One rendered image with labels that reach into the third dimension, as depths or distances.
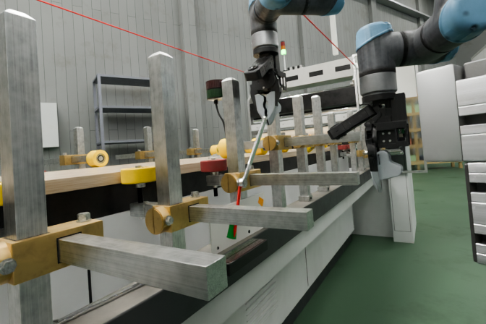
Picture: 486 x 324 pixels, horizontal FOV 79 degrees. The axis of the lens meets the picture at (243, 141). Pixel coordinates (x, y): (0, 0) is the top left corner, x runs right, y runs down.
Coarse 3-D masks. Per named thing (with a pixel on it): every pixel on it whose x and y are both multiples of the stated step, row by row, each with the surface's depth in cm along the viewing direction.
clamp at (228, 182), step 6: (228, 174) 77; (234, 174) 77; (240, 174) 77; (222, 180) 78; (228, 180) 77; (234, 180) 75; (222, 186) 78; (228, 186) 77; (234, 186) 75; (252, 186) 82; (258, 186) 85; (228, 192) 77
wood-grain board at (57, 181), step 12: (264, 156) 133; (288, 156) 155; (96, 168) 123; (108, 168) 108; (120, 168) 98; (180, 168) 87; (192, 168) 92; (0, 180) 72; (48, 180) 57; (60, 180) 59; (72, 180) 61; (84, 180) 63; (96, 180) 65; (108, 180) 68; (120, 180) 70; (48, 192) 57
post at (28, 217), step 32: (0, 32) 37; (32, 32) 39; (0, 64) 37; (32, 64) 38; (0, 96) 37; (32, 96) 38; (0, 128) 37; (32, 128) 38; (32, 160) 38; (32, 192) 37; (32, 224) 37; (32, 288) 36; (32, 320) 36
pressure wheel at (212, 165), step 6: (204, 162) 86; (210, 162) 86; (216, 162) 86; (222, 162) 87; (204, 168) 86; (210, 168) 86; (216, 168) 86; (222, 168) 87; (210, 174) 89; (216, 174) 89; (216, 192) 89
